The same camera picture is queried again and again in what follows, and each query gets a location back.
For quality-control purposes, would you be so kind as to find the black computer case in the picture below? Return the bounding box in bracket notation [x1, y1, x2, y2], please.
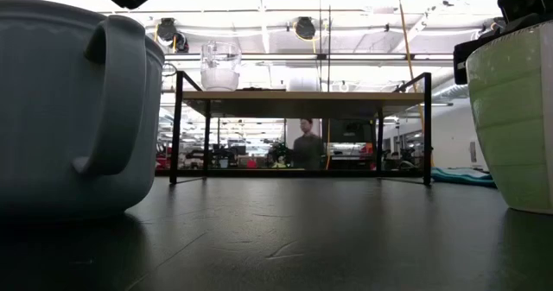
[321, 117, 378, 159]

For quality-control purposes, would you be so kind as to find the blue-grey mug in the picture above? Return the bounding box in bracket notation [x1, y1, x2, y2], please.
[0, 0, 167, 224]

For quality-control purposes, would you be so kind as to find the black ceiling cable reel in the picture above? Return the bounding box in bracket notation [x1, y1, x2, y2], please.
[292, 16, 319, 41]
[154, 16, 190, 54]

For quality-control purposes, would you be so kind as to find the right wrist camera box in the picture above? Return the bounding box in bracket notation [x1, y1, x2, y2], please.
[496, 0, 553, 29]

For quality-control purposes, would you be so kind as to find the blue packet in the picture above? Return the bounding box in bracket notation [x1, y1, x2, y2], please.
[430, 166, 498, 189]

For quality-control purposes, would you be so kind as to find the wooden shelf with black legs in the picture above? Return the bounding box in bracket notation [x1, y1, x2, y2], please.
[168, 70, 434, 187]

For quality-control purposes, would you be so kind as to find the yellow cable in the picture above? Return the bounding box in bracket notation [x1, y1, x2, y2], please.
[395, 0, 435, 168]
[324, 117, 333, 171]

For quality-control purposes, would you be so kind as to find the person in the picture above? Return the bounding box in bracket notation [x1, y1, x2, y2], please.
[292, 117, 326, 171]

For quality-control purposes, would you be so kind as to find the green ribbed mug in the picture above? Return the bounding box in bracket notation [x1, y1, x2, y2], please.
[465, 19, 553, 216]

